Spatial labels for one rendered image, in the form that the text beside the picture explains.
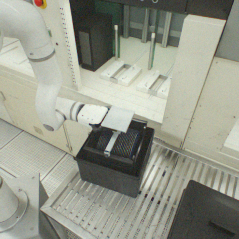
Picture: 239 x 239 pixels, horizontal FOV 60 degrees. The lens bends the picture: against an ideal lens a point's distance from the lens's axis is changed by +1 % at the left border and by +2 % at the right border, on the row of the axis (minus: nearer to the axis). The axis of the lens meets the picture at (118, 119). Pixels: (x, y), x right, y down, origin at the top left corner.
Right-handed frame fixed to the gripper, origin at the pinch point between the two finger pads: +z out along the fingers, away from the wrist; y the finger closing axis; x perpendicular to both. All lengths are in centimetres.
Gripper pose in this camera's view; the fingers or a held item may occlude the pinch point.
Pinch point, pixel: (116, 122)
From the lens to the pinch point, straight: 81.6
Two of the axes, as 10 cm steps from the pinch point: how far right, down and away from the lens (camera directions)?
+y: -3.4, 6.6, -6.7
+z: 9.4, 2.4, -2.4
